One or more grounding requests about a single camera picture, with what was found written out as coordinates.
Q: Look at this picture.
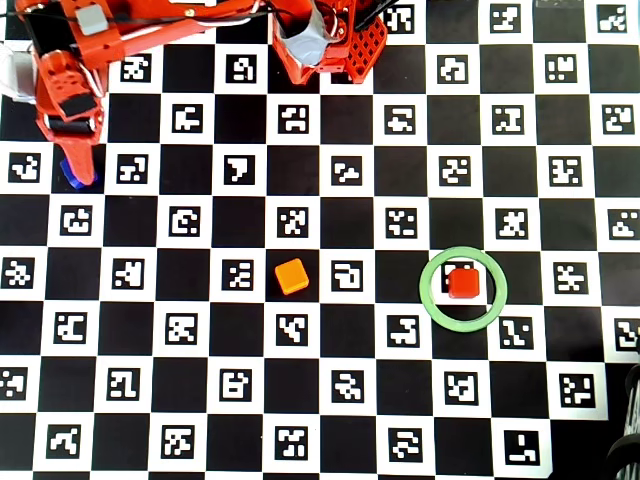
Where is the orange-red gripper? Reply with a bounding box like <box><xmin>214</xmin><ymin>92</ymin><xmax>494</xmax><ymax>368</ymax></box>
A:
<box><xmin>35</xmin><ymin>49</ymin><xmax>106</xmax><ymax>187</ymax></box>

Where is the blue cube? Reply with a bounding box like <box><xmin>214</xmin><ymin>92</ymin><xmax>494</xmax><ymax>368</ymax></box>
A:
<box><xmin>59</xmin><ymin>159</ymin><xmax>99</xmax><ymax>191</ymax></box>

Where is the black white marker checkerboard mat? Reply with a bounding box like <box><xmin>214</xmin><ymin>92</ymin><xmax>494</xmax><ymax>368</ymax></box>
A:
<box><xmin>0</xmin><ymin>0</ymin><xmax>640</xmax><ymax>476</ymax></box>

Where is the red cube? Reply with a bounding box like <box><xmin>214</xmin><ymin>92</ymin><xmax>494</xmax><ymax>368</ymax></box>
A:
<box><xmin>447</xmin><ymin>267</ymin><xmax>481</xmax><ymax>300</ymax></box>

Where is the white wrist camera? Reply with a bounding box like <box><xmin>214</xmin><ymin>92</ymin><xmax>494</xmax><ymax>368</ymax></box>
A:
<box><xmin>0</xmin><ymin>44</ymin><xmax>40</xmax><ymax>104</ymax></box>

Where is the small grey square block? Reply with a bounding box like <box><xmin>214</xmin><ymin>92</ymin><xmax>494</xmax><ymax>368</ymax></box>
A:
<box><xmin>75</xmin><ymin>4</ymin><xmax>109</xmax><ymax>36</ymax></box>

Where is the green flat ring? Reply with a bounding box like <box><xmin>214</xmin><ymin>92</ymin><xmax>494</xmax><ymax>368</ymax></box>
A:
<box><xmin>418</xmin><ymin>243</ymin><xmax>508</xmax><ymax>331</ymax></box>

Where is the orange cube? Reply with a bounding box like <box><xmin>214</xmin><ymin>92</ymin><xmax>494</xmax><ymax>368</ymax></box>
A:
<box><xmin>274</xmin><ymin>258</ymin><xmax>310</xmax><ymax>296</ymax></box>

